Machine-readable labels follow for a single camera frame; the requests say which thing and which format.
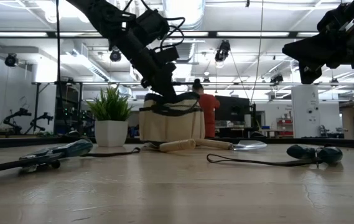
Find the black hanging cable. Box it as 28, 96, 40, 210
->
55, 0, 63, 135

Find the person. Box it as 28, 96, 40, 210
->
192, 78, 221, 139

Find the black equipment rack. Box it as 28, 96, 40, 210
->
54, 82, 85, 135

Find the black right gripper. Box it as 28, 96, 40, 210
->
282, 0, 354, 85

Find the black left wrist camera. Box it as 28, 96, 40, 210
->
135, 8, 170, 44

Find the wooden handle garden tool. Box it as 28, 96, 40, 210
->
144, 138, 197, 154

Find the green plant in white pot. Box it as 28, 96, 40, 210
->
86, 84, 134, 148

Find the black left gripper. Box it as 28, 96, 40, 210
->
119, 30, 180, 105

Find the wooden handle metal trowel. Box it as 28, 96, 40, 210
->
194, 138, 268, 152

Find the black computer monitor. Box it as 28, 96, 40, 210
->
215, 95, 256, 123

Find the beige canvas gardening bag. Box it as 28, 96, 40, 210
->
138, 92, 206, 143

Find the black ceiling camera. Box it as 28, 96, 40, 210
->
4, 52, 19, 68
109, 49, 123, 63
269, 73, 285, 85
214, 39, 231, 63

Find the white pillar cabinet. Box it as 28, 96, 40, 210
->
291, 85, 321, 138

